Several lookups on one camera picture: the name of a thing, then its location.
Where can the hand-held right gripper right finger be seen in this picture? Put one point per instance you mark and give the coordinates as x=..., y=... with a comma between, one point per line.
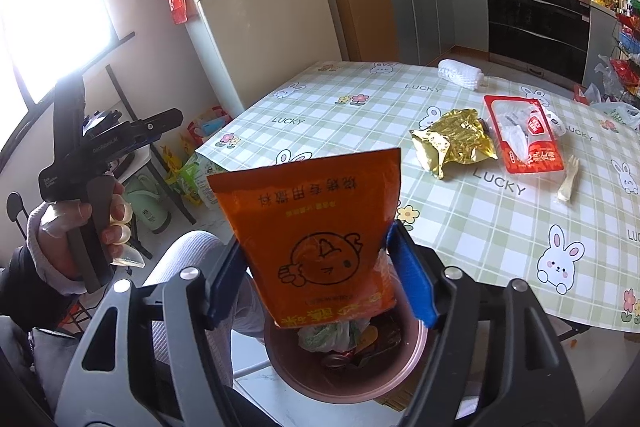
x=412, y=277

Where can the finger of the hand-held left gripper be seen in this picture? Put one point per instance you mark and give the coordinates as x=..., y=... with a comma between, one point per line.
x=135, y=143
x=152, y=122

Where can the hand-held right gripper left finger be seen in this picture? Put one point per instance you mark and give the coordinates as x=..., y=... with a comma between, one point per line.
x=225, y=279

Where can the orange cartoon packet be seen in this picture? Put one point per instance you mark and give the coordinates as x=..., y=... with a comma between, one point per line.
x=310, y=217

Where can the white green plastic bag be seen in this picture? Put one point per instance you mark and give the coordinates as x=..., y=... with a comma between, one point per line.
x=325, y=338

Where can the gold foil packet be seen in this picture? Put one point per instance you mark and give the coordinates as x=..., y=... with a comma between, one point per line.
x=455, y=142

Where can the pink plastic waste bin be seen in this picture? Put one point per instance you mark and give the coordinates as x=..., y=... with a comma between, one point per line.
x=320, y=384

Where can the red white windowed packet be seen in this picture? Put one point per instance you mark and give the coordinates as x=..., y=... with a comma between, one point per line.
x=520, y=142

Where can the white towel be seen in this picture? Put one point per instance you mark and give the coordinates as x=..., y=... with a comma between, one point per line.
x=460, y=74

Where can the person's left forearm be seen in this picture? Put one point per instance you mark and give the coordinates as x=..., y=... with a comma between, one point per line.
x=45, y=267

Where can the person's left hand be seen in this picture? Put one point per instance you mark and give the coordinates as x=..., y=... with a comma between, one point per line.
x=117, y=217

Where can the person's leg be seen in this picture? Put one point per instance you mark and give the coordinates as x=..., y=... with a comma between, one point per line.
x=185, y=252

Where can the pale green thermos jug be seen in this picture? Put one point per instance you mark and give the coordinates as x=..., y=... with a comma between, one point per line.
x=150, y=197

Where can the pink plastic bag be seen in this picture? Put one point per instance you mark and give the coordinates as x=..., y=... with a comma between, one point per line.
x=210, y=127

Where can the cream two-door fridge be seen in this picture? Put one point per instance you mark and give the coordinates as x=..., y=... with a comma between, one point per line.
x=260, y=32

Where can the bright window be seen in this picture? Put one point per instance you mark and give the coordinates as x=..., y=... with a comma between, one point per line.
x=50, y=7

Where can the checked rabbit tablecloth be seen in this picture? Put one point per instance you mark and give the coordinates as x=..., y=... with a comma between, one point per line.
x=350, y=117

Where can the red bag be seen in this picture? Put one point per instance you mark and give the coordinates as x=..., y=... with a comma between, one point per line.
x=581, y=94

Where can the grey lower kitchen cabinets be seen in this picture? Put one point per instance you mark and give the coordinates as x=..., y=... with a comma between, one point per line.
x=435, y=17

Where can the white green shopping bag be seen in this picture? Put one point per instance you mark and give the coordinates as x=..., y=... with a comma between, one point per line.
x=620, y=113

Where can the black built-in oven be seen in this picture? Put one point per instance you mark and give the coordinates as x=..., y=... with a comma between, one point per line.
x=535, y=27

